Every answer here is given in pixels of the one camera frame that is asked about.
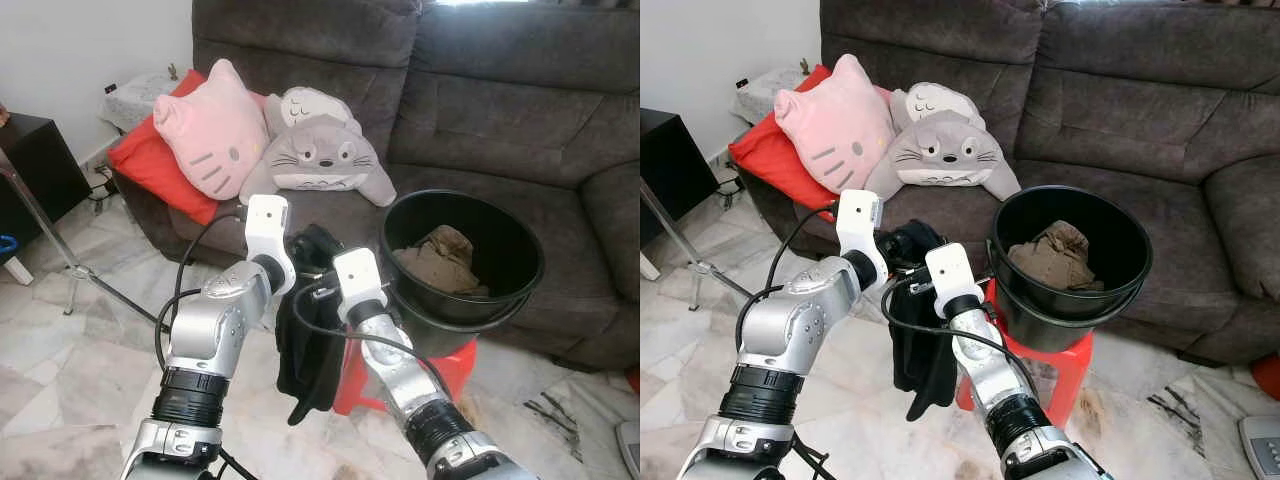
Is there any grey whiskered creature cushion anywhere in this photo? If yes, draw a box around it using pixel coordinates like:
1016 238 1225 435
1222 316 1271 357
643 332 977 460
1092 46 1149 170
862 109 1023 204
237 111 398 209

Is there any brown crumpled cloth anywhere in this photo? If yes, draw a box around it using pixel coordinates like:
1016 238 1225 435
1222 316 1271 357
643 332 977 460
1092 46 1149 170
389 224 492 299
1006 219 1107 294

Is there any pink cat face cushion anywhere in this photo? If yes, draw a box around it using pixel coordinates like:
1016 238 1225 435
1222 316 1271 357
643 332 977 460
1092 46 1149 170
772 53 897 197
151 57 272 202

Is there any pale sleeping face cushion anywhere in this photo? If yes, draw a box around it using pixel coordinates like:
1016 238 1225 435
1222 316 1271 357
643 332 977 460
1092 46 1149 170
887 81 987 137
261 85 362 142

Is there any red plastic stool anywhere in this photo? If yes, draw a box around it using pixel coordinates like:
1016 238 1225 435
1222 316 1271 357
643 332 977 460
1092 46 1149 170
331 335 480 417
954 279 1095 432

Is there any red square cushion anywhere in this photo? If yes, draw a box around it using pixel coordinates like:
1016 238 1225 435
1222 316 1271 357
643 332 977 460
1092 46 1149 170
106 67 222 227
727 64 842 222

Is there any black plastic bucket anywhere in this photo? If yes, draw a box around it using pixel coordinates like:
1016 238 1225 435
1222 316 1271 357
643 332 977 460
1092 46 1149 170
989 184 1154 354
379 188 547 360

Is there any lace covered side table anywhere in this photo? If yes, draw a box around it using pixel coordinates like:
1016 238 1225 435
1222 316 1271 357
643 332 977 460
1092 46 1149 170
732 67 814 127
99 69 182 132

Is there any black television console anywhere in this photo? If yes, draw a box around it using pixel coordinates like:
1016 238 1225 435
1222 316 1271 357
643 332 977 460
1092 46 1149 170
0 112 92 268
640 106 720 248

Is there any dark brown fabric sofa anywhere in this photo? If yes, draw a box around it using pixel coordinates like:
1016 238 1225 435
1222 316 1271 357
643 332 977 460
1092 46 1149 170
740 0 1280 367
118 0 641 374

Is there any grey bathroom scale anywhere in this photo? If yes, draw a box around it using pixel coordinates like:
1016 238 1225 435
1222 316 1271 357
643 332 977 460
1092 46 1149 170
1236 414 1280 478
611 419 641 473

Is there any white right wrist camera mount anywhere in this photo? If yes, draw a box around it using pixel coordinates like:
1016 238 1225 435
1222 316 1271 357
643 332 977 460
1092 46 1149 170
331 247 390 324
924 242 987 320

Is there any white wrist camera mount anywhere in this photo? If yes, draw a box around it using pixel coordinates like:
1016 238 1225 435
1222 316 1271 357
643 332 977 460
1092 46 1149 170
331 247 390 324
244 193 297 298
924 242 987 320
835 188 887 293

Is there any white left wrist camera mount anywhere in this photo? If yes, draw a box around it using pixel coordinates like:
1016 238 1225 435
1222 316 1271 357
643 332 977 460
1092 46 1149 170
835 188 887 293
244 193 297 298

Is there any black floor cable bundle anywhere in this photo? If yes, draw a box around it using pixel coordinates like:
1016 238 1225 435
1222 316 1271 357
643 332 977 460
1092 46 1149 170
712 155 746 211
85 160 126 216

